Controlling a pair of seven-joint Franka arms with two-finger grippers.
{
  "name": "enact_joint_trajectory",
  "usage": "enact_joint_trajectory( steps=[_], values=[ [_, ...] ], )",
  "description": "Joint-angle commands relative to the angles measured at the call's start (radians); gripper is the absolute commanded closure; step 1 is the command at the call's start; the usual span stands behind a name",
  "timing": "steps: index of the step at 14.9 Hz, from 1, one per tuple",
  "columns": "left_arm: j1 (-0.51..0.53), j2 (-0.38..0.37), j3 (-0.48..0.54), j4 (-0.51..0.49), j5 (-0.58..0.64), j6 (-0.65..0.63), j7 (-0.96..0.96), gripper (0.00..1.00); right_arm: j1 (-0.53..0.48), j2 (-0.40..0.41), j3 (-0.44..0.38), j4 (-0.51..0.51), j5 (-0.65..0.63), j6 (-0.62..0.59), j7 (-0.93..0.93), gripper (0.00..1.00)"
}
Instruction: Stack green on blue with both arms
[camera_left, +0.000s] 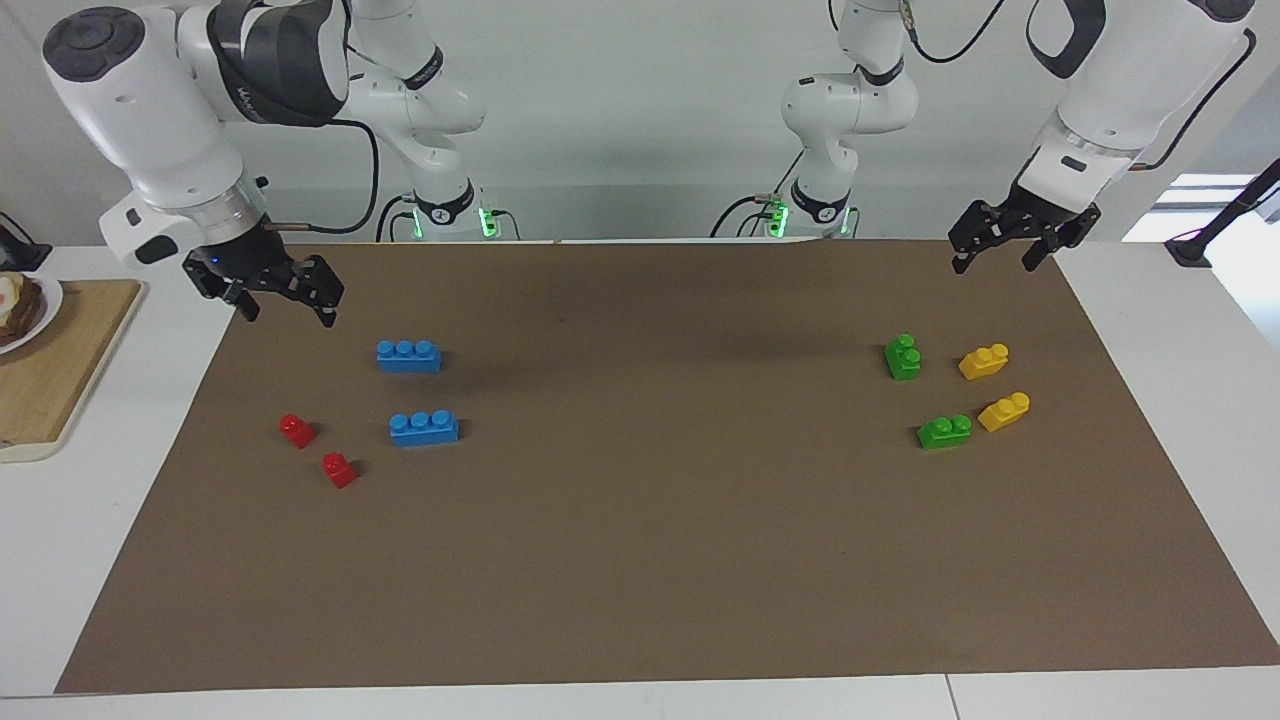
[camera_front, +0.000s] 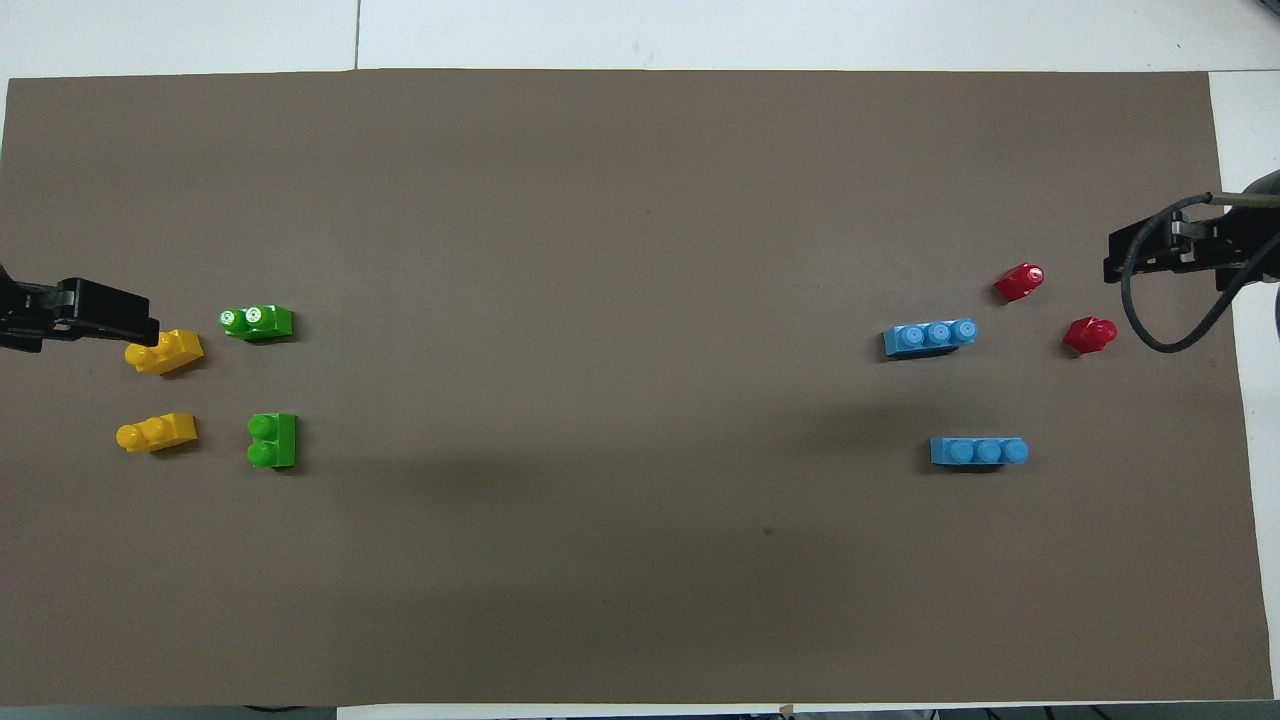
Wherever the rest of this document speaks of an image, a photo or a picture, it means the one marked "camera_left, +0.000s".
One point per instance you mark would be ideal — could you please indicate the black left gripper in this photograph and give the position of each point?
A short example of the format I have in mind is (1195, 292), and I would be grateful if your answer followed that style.
(1040, 212)

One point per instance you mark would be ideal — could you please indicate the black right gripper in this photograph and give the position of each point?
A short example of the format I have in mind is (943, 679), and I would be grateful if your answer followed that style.
(240, 262)

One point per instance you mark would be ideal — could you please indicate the green two-stud brick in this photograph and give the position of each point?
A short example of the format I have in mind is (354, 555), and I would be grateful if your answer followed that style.
(944, 433)
(903, 360)

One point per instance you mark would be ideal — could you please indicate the blue three-stud brick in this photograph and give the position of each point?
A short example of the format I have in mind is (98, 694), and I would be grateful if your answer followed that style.
(408, 359)
(423, 430)

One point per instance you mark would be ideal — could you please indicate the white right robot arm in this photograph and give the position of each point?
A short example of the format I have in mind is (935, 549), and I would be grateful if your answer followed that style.
(130, 110)

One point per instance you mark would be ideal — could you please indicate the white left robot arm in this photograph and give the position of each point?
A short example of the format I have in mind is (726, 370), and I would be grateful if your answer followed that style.
(1100, 90)

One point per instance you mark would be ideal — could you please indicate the yellow two-stud brick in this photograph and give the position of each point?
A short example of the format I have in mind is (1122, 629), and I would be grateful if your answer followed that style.
(983, 363)
(1004, 413)

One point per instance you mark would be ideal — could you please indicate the red one-stud brick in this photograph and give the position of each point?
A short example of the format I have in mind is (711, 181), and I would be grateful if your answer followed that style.
(297, 431)
(339, 471)

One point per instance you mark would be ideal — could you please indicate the white plate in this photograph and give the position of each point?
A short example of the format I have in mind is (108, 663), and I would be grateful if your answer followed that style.
(50, 305)

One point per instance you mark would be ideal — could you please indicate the wooden cutting board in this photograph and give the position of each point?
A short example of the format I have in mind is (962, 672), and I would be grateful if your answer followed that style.
(60, 380)

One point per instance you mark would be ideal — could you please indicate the brown toast food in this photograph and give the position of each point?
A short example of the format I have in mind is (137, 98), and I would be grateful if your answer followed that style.
(18, 310)

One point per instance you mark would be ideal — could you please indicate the brown paper mat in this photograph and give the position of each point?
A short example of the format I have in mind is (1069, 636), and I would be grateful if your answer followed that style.
(660, 540)

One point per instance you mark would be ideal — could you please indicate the black camera stand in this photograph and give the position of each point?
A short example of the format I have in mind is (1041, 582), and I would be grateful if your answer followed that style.
(1190, 250)

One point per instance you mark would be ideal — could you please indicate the black clamp mount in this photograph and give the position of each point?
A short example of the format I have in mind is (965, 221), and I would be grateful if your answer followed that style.
(15, 252)

